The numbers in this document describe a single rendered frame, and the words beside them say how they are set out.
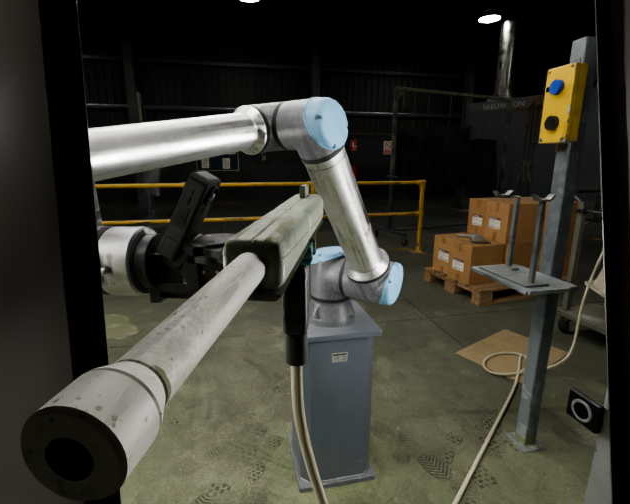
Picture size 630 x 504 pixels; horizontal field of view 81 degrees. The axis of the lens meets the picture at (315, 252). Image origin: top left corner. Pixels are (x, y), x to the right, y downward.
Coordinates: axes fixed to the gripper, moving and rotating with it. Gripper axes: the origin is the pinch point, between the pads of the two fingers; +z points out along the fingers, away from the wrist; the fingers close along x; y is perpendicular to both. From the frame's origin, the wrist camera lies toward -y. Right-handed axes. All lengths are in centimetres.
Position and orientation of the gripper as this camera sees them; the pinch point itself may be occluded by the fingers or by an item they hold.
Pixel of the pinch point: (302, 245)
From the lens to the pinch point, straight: 45.8
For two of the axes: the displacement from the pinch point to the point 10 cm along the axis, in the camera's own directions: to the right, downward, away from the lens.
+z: 9.9, 0.0, -1.1
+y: 0.2, 9.7, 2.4
